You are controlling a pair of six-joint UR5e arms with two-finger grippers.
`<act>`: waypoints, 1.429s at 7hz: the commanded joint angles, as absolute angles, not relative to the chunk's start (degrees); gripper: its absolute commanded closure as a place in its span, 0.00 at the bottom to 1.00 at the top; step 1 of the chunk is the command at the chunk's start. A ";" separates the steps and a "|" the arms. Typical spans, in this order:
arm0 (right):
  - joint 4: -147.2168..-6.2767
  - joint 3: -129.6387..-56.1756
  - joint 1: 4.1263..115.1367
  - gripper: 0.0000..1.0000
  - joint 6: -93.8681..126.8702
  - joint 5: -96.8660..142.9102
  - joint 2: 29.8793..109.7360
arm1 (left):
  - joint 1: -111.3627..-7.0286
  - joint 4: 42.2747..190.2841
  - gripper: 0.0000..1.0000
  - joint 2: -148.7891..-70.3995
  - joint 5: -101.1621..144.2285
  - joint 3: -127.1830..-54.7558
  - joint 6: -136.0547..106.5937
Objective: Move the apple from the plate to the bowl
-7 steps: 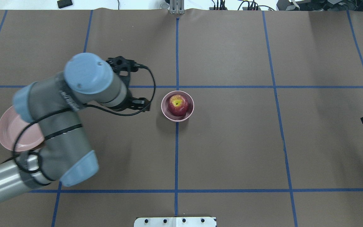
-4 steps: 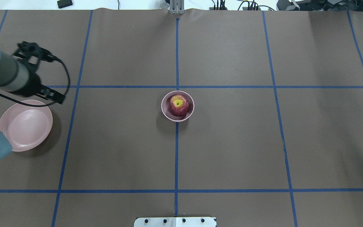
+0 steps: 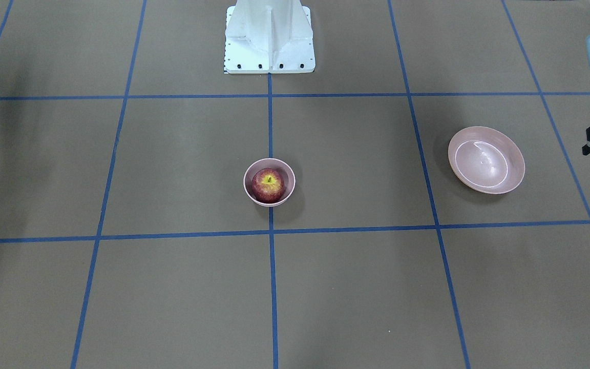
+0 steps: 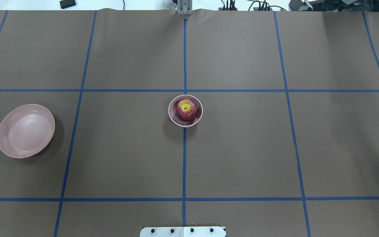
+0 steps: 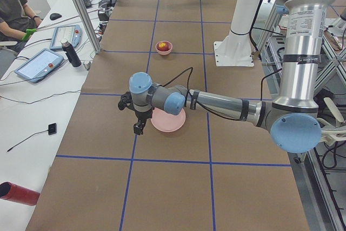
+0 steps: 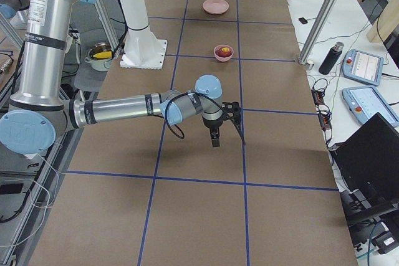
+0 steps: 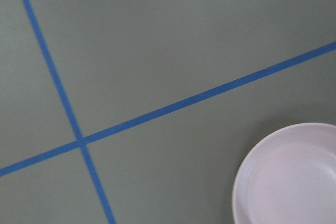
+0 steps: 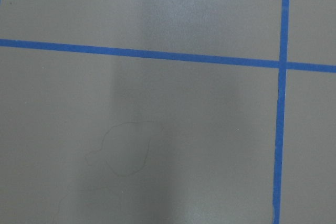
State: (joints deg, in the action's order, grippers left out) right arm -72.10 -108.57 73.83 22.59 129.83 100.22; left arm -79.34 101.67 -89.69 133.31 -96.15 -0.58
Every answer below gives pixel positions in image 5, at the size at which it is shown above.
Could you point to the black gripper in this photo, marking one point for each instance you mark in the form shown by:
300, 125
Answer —
141, 116

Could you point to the red apple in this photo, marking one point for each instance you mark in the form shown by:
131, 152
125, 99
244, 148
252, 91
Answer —
163, 46

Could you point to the pink bowl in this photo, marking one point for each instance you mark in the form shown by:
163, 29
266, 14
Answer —
166, 52

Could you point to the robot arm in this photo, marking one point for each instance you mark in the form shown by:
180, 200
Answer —
291, 118

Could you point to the pink plate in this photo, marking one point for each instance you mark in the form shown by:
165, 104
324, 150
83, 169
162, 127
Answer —
167, 123

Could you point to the small black square device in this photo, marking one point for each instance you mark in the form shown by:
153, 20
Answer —
52, 128

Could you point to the black water bottle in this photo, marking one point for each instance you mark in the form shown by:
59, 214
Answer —
70, 53

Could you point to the near blue teach pendant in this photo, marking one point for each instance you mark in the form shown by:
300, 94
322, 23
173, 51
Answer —
39, 66

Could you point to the blue teach pendant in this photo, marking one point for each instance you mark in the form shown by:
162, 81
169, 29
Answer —
39, 66
71, 33

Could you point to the far blue teach pendant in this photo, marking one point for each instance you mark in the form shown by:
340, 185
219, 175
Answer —
71, 33

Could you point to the black computer mouse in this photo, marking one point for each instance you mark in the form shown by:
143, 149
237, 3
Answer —
54, 16

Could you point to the red cylinder bottle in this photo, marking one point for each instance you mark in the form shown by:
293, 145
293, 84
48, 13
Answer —
15, 193

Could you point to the seated person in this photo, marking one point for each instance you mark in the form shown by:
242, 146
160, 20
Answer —
16, 17

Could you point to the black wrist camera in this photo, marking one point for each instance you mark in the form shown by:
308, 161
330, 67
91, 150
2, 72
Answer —
126, 102

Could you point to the white central post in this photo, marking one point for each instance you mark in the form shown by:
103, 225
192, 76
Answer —
235, 49

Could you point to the aluminium frame post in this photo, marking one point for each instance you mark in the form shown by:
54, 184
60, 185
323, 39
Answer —
82, 11

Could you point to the green handled reach stick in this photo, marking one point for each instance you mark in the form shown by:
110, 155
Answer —
29, 32

